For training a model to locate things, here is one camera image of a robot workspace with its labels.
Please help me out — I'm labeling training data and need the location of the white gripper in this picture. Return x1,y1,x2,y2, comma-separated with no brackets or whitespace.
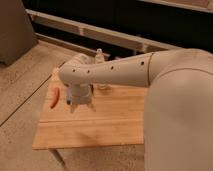
66,84,95,113

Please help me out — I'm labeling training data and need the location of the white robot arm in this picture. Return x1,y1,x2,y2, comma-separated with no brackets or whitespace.
59,49,213,171

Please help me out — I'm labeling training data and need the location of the orange carrot toy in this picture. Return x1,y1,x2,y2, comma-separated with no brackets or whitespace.
50,87,60,109

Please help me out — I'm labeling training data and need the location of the wooden folding table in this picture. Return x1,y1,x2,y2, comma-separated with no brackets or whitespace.
33,70,147,150

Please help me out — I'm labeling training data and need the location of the grey sofa corner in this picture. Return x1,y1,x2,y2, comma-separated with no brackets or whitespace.
0,0,38,66

